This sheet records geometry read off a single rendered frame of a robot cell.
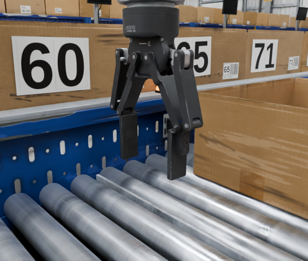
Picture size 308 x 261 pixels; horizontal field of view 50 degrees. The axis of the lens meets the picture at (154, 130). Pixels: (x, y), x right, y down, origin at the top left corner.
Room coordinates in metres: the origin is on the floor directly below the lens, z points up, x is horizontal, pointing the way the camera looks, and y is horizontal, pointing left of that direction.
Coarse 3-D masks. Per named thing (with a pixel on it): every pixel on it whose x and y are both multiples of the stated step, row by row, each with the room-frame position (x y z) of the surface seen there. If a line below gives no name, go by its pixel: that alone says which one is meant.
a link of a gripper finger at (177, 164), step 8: (168, 136) 0.42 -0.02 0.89; (168, 144) 0.42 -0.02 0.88; (168, 152) 0.42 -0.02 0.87; (168, 160) 0.42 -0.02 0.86; (176, 160) 0.42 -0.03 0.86; (184, 160) 0.43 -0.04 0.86; (168, 168) 0.41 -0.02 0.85; (176, 168) 0.42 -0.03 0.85; (184, 168) 0.43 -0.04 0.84; (168, 176) 0.41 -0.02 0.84; (176, 176) 0.42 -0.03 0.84
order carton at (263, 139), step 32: (224, 96) 0.58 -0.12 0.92; (256, 96) 0.77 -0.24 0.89; (288, 96) 0.87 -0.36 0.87; (224, 128) 0.58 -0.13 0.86; (256, 128) 0.53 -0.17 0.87; (288, 128) 0.49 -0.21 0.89; (224, 160) 0.58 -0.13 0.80; (256, 160) 0.53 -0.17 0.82; (288, 160) 0.49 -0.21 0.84; (256, 192) 0.52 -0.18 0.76; (288, 192) 0.48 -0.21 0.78
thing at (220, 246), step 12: (108, 180) 0.61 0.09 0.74; (120, 192) 0.58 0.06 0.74; (144, 204) 0.52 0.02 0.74; (168, 216) 0.48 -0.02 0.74; (180, 228) 0.46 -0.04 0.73; (192, 228) 0.44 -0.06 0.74; (204, 240) 0.42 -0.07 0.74; (216, 240) 0.41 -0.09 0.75; (228, 252) 0.39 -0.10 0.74; (240, 252) 0.38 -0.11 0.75
